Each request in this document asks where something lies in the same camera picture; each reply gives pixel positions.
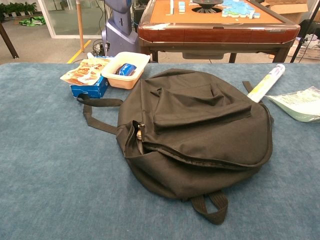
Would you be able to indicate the black fabric backpack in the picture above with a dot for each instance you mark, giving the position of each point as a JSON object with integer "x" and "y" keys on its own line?
{"x": 200, "y": 137}

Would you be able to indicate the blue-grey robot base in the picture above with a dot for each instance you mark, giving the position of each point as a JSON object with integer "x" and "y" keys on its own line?
{"x": 120, "y": 35}

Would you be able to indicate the beige plastic tray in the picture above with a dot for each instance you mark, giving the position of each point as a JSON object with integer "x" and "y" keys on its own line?
{"x": 125, "y": 82}

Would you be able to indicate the blue snack packet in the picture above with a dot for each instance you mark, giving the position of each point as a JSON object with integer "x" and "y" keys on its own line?
{"x": 126, "y": 69}

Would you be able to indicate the blue cardboard box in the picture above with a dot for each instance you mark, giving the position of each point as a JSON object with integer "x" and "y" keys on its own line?
{"x": 92, "y": 91}

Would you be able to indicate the orange snack pouch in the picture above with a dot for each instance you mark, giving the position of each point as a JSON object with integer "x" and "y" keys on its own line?
{"x": 85, "y": 71}

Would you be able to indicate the white power strip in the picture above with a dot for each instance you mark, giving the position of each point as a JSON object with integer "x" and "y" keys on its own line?
{"x": 98, "y": 48}

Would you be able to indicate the brown mahjong table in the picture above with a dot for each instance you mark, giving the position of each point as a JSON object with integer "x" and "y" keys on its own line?
{"x": 212, "y": 32}

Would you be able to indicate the blue mahjong tile stack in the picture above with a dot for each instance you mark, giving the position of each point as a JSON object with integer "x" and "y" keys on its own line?
{"x": 181, "y": 6}

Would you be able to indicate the blue felt table cover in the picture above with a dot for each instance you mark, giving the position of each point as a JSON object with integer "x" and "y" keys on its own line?
{"x": 50, "y": 162}

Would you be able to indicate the wooden pole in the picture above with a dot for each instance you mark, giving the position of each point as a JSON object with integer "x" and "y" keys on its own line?
{"x": 80, "y": 25}

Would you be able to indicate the black mahjong table dome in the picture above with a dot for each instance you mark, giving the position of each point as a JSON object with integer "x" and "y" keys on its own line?
{"x": 207, "y": 3}

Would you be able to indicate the blue mahjong tile heap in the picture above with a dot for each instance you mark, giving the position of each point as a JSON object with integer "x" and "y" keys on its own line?
{"x": 237, "y": 8}

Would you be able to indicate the green cloth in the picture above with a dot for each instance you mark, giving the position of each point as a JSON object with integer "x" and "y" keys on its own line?
{"x": 32, "y": 21}

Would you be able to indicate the white plastic basket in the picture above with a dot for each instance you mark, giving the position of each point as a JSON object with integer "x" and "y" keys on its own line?
{"x": 310, "y": 53}

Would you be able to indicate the black tripod stand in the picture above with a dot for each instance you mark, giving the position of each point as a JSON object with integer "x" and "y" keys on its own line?
{"x": 303, "y": 40}

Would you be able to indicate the open cardboard box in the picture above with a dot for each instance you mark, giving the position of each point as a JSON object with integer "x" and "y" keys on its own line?
{"x": 287, "y": 10}

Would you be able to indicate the dark table leg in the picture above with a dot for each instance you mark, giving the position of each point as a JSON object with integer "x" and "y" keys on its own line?
{"x": 8, "y": 42}

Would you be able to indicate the green potted plants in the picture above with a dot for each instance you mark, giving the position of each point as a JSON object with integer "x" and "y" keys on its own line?
{"x": 15, "y": 7}

